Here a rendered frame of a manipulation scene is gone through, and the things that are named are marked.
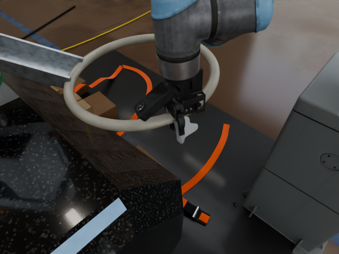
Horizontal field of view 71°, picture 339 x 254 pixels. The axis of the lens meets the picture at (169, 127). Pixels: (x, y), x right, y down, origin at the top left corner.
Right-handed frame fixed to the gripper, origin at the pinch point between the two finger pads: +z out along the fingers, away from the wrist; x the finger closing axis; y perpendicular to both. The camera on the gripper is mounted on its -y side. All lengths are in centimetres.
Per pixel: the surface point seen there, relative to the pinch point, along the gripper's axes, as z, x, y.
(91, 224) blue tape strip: 4.9, -12.5, -27.4
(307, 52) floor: 93, 118, 208
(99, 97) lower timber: 66, 117, -15
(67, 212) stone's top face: 3.1, -8.4, -31.6
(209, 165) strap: 85, 35, 36
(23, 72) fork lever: -11, 35, -34
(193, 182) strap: 85, 28, 21
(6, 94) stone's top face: 0, 44, -45
